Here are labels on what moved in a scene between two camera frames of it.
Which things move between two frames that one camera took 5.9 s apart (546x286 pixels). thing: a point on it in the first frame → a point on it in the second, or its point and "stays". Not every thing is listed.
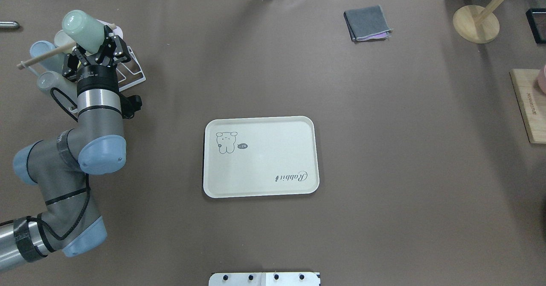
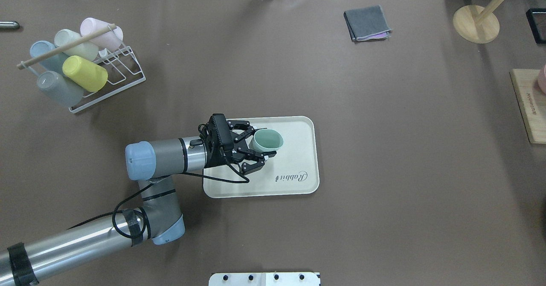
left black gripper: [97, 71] → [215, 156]
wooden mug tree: [479, 24] stays
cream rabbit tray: [259, 156] stays
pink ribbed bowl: [541, 80] stays
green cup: [88, 32] → [266, 140]
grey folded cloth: [367, 24] stays
